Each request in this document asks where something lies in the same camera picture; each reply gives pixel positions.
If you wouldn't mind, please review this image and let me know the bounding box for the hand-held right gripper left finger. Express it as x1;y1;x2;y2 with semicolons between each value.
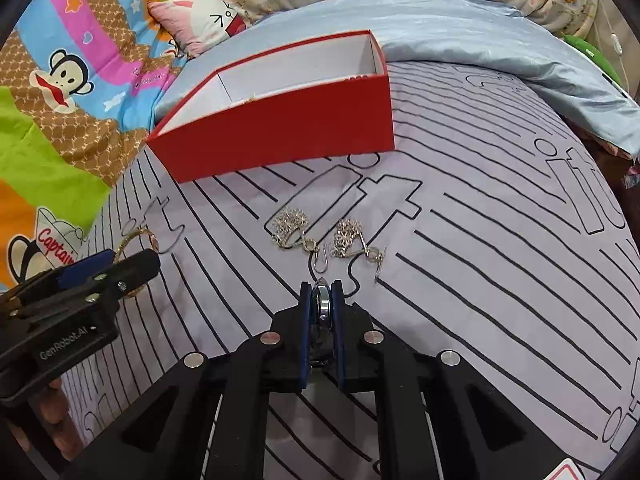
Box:
65;282;314;480

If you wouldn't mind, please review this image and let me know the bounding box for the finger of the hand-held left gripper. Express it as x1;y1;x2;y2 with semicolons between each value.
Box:
10;249;162;321
0;250;115;311

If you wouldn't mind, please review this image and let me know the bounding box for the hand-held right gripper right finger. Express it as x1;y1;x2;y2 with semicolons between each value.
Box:
331;279;566;480

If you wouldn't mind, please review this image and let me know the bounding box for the silver wristwatch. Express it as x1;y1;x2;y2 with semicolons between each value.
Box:
311;277;335;366

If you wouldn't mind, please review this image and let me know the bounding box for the gold bangle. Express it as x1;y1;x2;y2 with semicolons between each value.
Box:
114;227;161;301

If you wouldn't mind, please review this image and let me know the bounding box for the red cardboard box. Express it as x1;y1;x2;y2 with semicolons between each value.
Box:
145;30;397;184

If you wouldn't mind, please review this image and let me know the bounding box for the person's left hand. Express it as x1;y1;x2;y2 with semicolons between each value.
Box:
20;377;86;461

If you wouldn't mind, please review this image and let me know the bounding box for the silver dangle earring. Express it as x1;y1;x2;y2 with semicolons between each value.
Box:
332;218;388;281
270;208;335;275

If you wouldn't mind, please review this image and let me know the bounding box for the colourful monkey cartoon blanket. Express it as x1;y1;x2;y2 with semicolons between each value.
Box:
0;0;201;296

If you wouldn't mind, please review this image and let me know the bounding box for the pink cat pillow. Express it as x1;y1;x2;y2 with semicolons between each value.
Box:
148;0;251;58

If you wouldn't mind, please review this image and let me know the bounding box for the white red-edged label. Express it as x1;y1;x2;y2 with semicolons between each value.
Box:
542;457;601;480

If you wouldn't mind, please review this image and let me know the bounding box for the light blue satin blanket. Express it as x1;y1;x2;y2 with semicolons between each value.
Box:
155;0;640;161

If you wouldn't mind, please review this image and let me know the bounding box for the white cable with switch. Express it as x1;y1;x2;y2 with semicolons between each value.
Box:
597;0;626;56

